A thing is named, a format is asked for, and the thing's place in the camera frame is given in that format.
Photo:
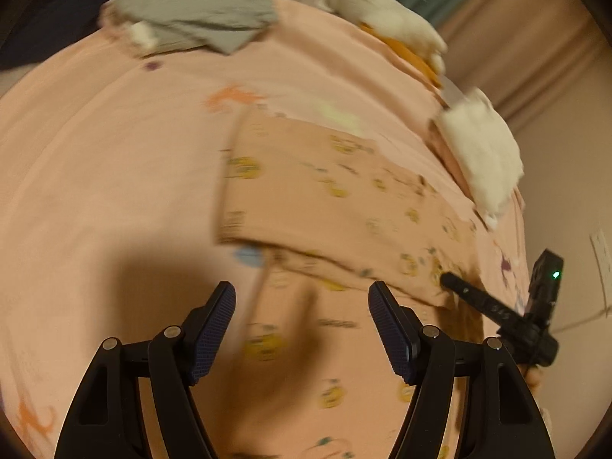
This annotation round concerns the pink cartoon print shirt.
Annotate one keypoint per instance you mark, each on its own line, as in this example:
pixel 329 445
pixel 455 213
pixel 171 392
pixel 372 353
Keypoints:
pixel 331 215

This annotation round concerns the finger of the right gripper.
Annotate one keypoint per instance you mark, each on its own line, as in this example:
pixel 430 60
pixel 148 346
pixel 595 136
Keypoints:
pixel 482 302

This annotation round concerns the grey folded garment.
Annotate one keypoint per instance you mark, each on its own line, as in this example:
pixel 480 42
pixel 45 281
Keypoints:
pixel 153 27

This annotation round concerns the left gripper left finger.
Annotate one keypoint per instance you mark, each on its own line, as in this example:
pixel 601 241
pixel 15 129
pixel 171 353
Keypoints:
pixel 105 419

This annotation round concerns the folded pink garment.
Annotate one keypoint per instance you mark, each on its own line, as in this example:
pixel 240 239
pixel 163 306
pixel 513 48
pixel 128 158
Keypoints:
pixel 454 163

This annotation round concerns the folded white garment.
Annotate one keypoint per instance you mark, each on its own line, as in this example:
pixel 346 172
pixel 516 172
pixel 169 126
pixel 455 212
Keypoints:
pixel 474 127

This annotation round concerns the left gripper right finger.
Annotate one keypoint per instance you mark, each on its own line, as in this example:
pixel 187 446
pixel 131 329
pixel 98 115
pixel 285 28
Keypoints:
pixel 501 418

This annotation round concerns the white goose plush toy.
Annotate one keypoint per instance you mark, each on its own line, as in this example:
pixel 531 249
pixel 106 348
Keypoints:
pixel 406 33

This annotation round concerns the pink curtain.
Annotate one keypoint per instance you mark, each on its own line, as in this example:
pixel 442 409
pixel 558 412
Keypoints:
pixel 522 53

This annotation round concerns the pink animal print duvet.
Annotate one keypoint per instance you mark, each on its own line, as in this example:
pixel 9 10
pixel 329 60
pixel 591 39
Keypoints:
pixel 113 174

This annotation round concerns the right hand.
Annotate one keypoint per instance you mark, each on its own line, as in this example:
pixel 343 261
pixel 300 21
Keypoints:
pixel 533 376

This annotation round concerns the dark navy garment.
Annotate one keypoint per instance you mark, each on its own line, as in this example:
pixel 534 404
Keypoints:
pixel 57 25

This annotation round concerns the black tracking camera box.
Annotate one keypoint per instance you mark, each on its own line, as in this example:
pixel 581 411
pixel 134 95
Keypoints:
pixel 544 289

